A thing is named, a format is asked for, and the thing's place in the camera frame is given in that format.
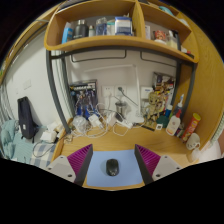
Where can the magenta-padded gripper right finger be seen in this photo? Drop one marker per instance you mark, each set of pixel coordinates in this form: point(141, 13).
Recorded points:
point(166, 166)

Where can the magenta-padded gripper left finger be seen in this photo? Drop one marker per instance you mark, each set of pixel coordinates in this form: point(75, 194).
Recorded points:
point(61, 168)

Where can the black computer mouse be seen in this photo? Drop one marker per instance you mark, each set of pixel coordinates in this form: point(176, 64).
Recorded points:
point(112, 167)

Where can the light blue mouse pad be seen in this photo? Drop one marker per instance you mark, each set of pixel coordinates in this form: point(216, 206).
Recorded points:
point(130, 166)

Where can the translucent plastic cup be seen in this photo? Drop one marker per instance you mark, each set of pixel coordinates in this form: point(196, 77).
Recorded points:
point(195, 155)

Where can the white mug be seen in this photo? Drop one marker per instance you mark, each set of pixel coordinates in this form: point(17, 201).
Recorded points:
point(192, 141)

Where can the small white cube clock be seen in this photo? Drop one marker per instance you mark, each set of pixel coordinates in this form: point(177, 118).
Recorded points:
point(159, 127)

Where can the white bottle with red cap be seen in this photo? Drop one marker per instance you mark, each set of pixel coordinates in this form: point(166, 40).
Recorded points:
point(173, 126)

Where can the red and yellow chips can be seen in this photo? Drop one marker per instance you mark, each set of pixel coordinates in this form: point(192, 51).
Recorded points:
point(191, 128)

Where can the clear plastic container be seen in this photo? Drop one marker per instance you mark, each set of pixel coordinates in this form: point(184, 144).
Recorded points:
point(79, 124)

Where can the teal cloth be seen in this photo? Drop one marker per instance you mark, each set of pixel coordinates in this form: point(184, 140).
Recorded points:
point(13, 143)

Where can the white power adapter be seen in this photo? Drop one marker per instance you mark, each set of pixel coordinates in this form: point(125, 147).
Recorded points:
point(95, 121)

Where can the black backpack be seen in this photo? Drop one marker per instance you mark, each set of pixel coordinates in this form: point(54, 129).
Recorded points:
point(26, 120)

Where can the white bottle with blue nozzle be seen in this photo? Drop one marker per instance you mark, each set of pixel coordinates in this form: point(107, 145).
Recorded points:
point(180, 103)

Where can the blue robot model kit box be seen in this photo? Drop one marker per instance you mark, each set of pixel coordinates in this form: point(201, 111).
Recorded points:
point(81, 100)

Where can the metal cup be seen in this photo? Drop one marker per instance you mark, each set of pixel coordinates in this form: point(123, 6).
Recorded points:
point(120, 108)

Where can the colourful toy box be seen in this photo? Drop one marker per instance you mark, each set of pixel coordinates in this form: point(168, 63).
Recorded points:
point(166, 86)

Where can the white desk lamp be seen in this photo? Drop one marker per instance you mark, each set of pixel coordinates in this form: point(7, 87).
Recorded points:
point(136, 86)

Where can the wooden shelf unit with items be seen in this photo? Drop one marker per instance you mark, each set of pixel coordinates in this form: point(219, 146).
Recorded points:
point(116, 43)

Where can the white wall panel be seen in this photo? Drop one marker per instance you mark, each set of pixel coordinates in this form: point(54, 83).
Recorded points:
point(146, 93)

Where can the white wall socket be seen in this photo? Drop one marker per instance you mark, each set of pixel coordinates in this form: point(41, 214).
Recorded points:
point(123, 93)
point(107, 91)

